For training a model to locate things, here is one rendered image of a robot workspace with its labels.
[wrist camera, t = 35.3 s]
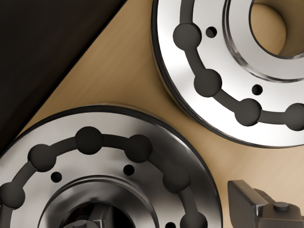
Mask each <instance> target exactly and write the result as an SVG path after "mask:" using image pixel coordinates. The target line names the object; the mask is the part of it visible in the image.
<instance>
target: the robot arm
mask: <svg viewBox="0 0 304 228"><path fill-rule="evenodd" d="M228 205H229V216H230V221H231V224H232V227H233V228H304V216H301V211H300V208H299V207H298V206H296V205H294V204H290V203H286V202H276V201H275V200H273V199H272V198H271V197H270V196H268V194H267V193H266V192H264V191H262V190H259V189H256V188H252V187H251V186H250V185H249V184H248V183H246V182H245V181H244V180H229V181H228ZM64 228H119V220H118V211H117V208H116V207H114V206H112V205H110V204H106V203H92V204H88V205H87V206H85V207H84V208H83V209H82V211H81V213H80V215H79V217H78V219H77V220H76V221H75V222H73V223H70V224H68V225H66V226H65V227H64Z"/></svg>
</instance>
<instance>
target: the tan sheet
mask: <svg viewBox="0 0 304 228"><path fill-rule="evenodd" d="M152 3H153V0H127V2H126V3H125V4H124V5H123V7H122V8H121V9H120V10H119V12H118V13H117V14H116V15H115V16H114V17H113V19H112V20H111V21H110V22H109V24H108V25H107V26H106V27H105V29H104V30H103V31H102V32H101V34H100V35H99V36H98V37H97V39H96V40H95V41H94V42H93V43H92V45H91V46H90V47H89V48H88V50H87V51H86V52H85V53H84V55H83V56H82V57H81V58H80V59H79V61H78V62H77V63H76V65H75V66H74V67H73V68H72V69H71V70H70V72H69V73H68V74H67V75H66V77H65V78H64V79H63V80H62V82H61V83H60V84H59V85H58V87H57V88H56V89H55V90H54V91H53V92H52V94H51V95H50V96H49V98H48V99H47V100H46V101H45V102H44V104H43V105H42V106H41V107H40V109H39V110H38V111H37V112H36V114H35V115H34V116H33V117H32V118H31V120H30V121H29V122H28V123H27V125H26V126H25V127H24V128H23V130H22V131H21V132H20V133H19V135H20V134H21V133H23V132H24V131H25V130H26V129H28V128H29V127H31V126H32V125H34V124H35V123H37V122H39V121H41V120H42V119H44V118H46V117H48V116H51V115H53V114H56V113H59V112H62V111H64V110H68V109H72V108H76V107H80V106H84V105H91V104H100V103H114V104H124V105H130V106H134V107H138V108H141V109H144V110H146V111H149V112H151V113H153V114H155V115H157V116H159V117H161V118H162V119H164V120H166V121H167V122H169V123H170V124H171V125H173V126H174V127H175V128H176V129H177V130H179V131H180V132H181V133H182V134H183V135H184V136H185V137H186V139H187V140H188V141H189V142H190V143H191V144H192V146H193V147H194V148H195V149H196V151H197V152H198V153H199V154H200V155H201V157H202V158H203V160H204V162H205V163H206V165H207V167H208V168H209V170H210V172H211V174H212V176H213V178H214V181H215V183H216V186H217V189H218V192H219V196H220V200H221V205H222V212H223V228H233V227H232V224H231V221H230V216H229V205H228V181H233V180H244V181H245V182H246V183H248V184H249V185H250V186H251V187H252V188H256V189H259V190H262V191H264V192H266V193H267V194H268V196H270V197H271V198H272V199H273V200H275V201H276V202H286V203H290V204H294V205H296V206H298V207H299V208H300V211H301V216H304V145H303V146H298V147H291V148H282V149H266V148H257V147H250V146H245V145H241V144H238V143H235V142H232V141H229V140H227V139H224V138H223V137H221V136H218V135H217V134H214V133H213V132H211V131H209V130H208V129H206V128H205V127H203V126H202V125H200V124H199V123H197V122H195V121H194V120H193V119H192V118H190V117H189V116H188V115H187V114H186V113H184V112H183V111H182V110H181V109H180V108H179V107H178V105H177V104H176V103H175V102H174V101H173V99H172V98H171V97H170V95H169V94H168V92H167V91H166V89H165V87H164V85H163V84H162V81H161V79H160V77H159V75H158V72H157V70H156V67H155V63H154V60H153V55H152V48H151V38H150V30H151V15H152ZM251 26H252V30H253V33H254V35H255V37H256V39H257V41H258V42H259V43H260V44H261V45H262V46H263V47H264V48H265V49H266V50H267V51H269V52H271V53H273V54H275V55H279V54H280V52H281V51H282V50H283V48H284V46H285V43H286V40H287V27H286V23H285V20H284V18H283V17H282V15H281V14H280V13H279V12H278V11H277V10H276V9H274V8H273V7H271V6H269V5H266V4H259V3H257V4H253V7H252V11H251ZM19 135H18V136H19ZM18 136H17V137H18ZM17 137H16V138H17ZM117 211H118V220H119V228H128V227H129V226H130V225H131V222H130V220H129V219H128V217H127V216H126V215H125V214H124V213H123V212H122V211H121V210H119V209H118V208H117Z"/></svg>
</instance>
